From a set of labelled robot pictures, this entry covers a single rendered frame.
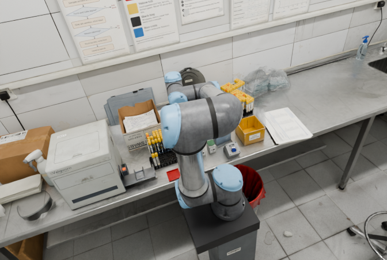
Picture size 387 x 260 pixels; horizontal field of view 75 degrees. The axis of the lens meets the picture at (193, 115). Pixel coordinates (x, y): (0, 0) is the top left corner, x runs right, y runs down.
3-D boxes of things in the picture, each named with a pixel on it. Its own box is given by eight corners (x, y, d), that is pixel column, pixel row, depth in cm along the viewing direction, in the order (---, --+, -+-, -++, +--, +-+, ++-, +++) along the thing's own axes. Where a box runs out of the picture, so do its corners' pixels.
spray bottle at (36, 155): (44, 191, 138) (21, 161, 123) (46, 179, 145) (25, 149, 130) (60, 186, 140) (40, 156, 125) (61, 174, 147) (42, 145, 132)
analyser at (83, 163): (71, 211, 127) (43, 172, 108) (73, 171, 148) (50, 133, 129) (132, 190, 133) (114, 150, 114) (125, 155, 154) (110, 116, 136)
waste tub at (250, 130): (243, 146, 149) (244, 134, 143) (234, 132, 159) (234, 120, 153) (264, 140, 151) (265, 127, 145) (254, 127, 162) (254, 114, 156)
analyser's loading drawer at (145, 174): (118, 190, 131) (115, 184, 128) (117, 180, 136) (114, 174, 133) (156, 177, 135) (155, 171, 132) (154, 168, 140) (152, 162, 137)
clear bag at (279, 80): (266, 92, 191) (267, 76, 183) (261, 81, 204) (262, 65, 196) (293, 90, 190) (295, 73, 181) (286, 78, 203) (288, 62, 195)
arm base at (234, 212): (251, 210, 110) (253, 198, 103) (222, 227, 106) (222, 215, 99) (232, 184, 120) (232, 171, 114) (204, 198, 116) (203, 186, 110)
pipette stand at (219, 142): (217, 148, 150) (217, 136, 144) (212, 141, 155) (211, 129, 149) (232, 142, 153) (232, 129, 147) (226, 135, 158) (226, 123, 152)
